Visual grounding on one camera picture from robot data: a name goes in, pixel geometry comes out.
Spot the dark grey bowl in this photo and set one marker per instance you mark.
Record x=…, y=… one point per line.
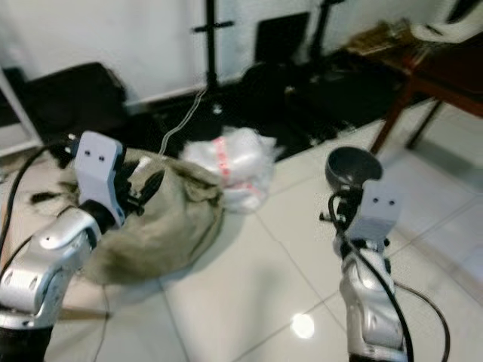
x=352, y=166

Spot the black stand pole with crossbar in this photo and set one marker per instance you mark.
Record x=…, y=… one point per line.
x=212, y=45

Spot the yellowish clutter pile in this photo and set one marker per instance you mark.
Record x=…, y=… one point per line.
x=381, y=38

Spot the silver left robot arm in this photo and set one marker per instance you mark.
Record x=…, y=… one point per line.
x=45, y=260

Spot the white shelf unit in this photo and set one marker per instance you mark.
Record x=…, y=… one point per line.
x=15, y=128

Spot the white curved plastic object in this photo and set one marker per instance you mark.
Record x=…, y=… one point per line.
x=449, y=26

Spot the black soft bag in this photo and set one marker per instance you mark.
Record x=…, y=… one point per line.
x=75, y=98

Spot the black floor mat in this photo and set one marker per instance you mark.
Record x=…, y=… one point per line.
x=302, y=102

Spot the dark brown wooden table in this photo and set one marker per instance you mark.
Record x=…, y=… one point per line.
x=445, y=72

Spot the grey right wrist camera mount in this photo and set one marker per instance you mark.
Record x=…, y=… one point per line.
x=377, y=210

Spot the olive green cloth bag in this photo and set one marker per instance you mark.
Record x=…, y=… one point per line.
x=166, y=234

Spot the black flat case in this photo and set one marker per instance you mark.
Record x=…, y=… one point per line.
x=281, y=38

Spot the white plastic bag red print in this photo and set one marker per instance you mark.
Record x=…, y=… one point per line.
x=241, y=162

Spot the black plain stand pole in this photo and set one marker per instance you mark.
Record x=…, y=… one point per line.
x=330, y=23

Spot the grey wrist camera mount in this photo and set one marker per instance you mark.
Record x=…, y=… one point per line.
x=99, y=170
x=377, y=210

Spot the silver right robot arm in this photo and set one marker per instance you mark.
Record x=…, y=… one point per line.
x=370, y=302

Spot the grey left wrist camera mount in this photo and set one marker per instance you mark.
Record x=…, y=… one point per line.
x=99, y=170

